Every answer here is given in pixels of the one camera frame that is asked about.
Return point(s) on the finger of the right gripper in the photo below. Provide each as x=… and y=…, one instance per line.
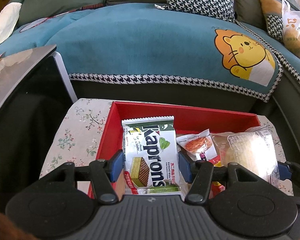
x=289, y=170

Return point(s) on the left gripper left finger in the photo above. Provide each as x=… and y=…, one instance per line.
x=102, y=174

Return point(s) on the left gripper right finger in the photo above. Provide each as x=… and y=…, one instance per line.
x=199, y=174

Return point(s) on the red yellow snack bag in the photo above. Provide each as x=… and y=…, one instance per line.
x=218, y=181

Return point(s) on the clear round bread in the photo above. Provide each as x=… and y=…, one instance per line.
x=253, y=149

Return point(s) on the green white Kaprons wafer pack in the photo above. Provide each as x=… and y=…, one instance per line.
x=151, y=164

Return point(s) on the small white snack packet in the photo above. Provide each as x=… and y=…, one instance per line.
x=199, y=147

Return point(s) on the red cardboard box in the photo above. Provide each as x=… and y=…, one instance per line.
x=187, y=120

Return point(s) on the dark green sofa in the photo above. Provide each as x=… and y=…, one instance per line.
x=286, y=97

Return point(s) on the teal lion sofa cover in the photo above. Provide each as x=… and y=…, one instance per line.
x=136, y=43

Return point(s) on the white plastic bag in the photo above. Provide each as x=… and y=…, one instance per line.
x=291, y=28

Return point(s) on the white cushion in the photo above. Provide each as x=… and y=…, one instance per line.
x=8, y=19

